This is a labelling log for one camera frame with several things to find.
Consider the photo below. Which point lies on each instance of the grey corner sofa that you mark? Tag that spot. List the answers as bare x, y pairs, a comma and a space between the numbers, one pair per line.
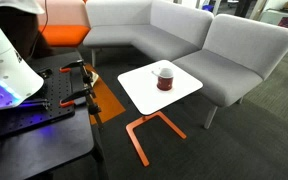
160, 29

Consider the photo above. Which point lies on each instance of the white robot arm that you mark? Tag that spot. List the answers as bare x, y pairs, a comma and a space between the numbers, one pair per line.
19, 35

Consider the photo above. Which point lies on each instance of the red white mug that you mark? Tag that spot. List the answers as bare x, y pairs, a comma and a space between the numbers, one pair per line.
165, 79

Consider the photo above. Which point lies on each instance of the black clamp orange tip rear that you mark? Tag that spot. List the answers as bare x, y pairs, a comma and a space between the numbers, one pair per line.
80, 74

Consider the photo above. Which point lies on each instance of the orange table base frame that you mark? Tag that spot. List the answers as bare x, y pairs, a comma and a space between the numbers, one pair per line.
138, 129

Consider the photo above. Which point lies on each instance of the black clamp orange tip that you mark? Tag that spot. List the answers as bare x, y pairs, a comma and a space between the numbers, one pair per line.
80, 74
88, 94

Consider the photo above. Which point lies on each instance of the white square side table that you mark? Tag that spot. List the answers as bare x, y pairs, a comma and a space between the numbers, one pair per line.
141, 86

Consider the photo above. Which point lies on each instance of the black perforated mounting board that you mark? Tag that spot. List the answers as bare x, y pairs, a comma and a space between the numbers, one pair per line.
46, 109

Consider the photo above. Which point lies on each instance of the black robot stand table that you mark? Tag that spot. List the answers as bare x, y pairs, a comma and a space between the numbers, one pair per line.
54, 144

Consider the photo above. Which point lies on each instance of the grey sofa chair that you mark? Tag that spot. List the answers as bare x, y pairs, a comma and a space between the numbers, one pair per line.
238, 54

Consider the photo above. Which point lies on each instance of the black clamp orange tip front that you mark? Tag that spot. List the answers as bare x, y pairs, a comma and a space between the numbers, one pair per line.
88, 94

